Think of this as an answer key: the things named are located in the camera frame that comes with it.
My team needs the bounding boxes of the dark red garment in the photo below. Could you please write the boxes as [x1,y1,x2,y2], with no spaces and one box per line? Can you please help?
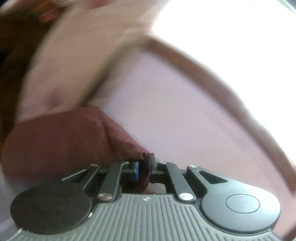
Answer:
[1,106,149,191]

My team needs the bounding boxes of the beige floral curtain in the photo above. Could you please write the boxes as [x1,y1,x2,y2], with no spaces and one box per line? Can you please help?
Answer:
[16,1,163,121]

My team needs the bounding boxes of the brown wooden window frame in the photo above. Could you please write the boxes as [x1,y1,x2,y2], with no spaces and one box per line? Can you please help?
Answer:
[144,36,295,192]

